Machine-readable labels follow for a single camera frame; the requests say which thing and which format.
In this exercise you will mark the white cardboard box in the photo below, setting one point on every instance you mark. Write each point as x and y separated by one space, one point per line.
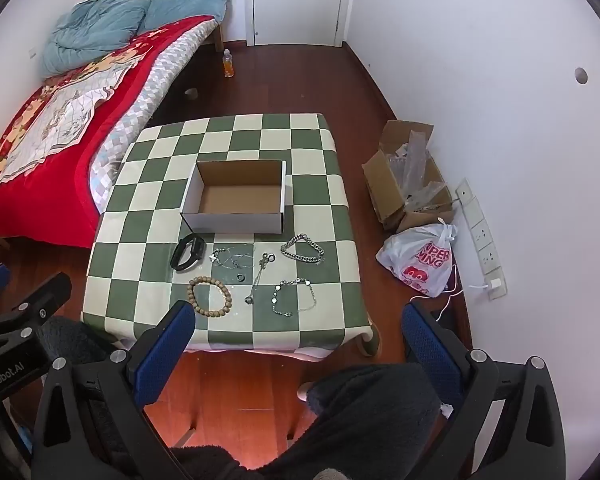
240 200

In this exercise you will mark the clear plastic packaging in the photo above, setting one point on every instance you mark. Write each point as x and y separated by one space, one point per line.
417 165

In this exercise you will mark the wooden bed frame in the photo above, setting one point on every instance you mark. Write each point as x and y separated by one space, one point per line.
219 35

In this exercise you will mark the brown cardboard box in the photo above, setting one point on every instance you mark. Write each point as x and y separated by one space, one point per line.
385 185

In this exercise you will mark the white power strip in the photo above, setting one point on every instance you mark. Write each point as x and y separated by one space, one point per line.
480 230

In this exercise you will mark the white plastic bag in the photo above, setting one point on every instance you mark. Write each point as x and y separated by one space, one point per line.
415 260

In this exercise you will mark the white charger plug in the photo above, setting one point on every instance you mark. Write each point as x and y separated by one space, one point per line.
495 284

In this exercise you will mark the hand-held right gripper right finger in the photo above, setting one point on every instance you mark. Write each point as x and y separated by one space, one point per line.
430 350

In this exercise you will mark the orange drink bottle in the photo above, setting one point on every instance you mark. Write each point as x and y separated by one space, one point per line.
228 66

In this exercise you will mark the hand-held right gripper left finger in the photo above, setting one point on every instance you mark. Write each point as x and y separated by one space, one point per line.
165 345

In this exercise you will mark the small dark cup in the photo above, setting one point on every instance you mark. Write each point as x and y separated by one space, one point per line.
191 93

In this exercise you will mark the blue quilt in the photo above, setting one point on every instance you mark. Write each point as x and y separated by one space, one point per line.
95 30

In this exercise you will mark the white door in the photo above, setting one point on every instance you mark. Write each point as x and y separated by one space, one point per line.
300 0

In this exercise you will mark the black fitness band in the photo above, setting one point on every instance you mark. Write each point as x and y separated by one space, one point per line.
180 256

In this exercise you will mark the green checkered table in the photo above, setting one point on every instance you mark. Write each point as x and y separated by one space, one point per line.
310 160

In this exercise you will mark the grey patterned mattress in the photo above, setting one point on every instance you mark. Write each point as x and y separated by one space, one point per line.
145 105

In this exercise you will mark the blue pillow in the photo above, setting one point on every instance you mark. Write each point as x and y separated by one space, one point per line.
190 2

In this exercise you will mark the bed with red blanket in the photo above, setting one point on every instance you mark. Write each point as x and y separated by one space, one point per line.
105 110

